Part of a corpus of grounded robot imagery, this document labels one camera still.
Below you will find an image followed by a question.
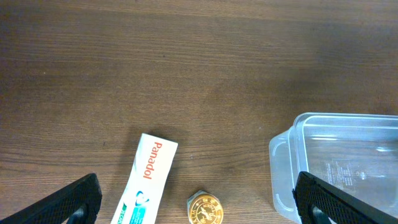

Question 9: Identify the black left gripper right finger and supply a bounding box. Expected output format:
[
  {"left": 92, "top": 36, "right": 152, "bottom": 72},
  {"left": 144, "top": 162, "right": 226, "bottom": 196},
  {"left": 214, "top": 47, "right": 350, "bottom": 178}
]
[{"left": 292, "top": 171, "right": 397, "bottom": 224}]

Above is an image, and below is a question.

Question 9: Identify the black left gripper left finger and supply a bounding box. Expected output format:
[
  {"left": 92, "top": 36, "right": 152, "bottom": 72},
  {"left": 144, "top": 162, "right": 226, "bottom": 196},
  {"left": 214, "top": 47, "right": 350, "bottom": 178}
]
[{"left": 1, "top": 173, "right": 102, "bottom": 224}]

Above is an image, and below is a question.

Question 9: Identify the clear plastic container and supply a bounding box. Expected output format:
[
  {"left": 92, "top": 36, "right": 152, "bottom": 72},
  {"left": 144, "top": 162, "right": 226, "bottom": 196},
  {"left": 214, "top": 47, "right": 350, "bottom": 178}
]
[{"left": 269, "top": 113, "right": 397, "bottom": 223}]

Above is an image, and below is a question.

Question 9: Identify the white Panadol box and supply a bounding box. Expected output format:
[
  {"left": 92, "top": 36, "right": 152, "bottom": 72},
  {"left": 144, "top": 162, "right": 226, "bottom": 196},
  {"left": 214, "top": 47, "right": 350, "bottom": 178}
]
[{"left": 111, "top": 133, "right": 178, "bottom": 224}]

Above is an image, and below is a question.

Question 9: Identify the gold lid balm jar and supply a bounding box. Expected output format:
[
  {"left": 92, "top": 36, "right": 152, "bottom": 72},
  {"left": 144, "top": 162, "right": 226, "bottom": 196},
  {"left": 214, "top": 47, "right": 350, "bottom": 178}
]
[{"left": 187, "top": 190, "right": 224, "bottom": 224}]

